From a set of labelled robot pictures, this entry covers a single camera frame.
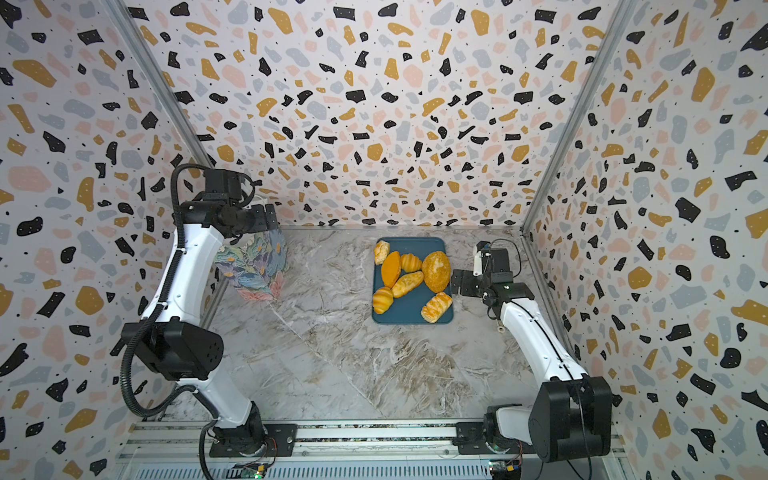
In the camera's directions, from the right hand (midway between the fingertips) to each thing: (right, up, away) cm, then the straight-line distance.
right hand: (463, 272), depth 85 cm
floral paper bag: (-60, +3, +1) cm, 60 cm away
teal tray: (-16, -13, +11) cm, 23 cm away
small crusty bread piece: (-25, +7, +21) cm, 33 cm away
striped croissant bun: (-24, -9, +11) cm, 27 cm away
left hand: (-56, +16, -5) cm, 59 cm away
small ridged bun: (-15, +2, +21) cm, 26 cm away
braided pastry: (-7, -12, +10) cm, 17 cm away
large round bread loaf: (-6, -1, +18) cm, 19 cm away
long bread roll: (-16, -5, +15) cm, 23 cm away
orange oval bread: (-22, 0, +19) cm, 29 cm away
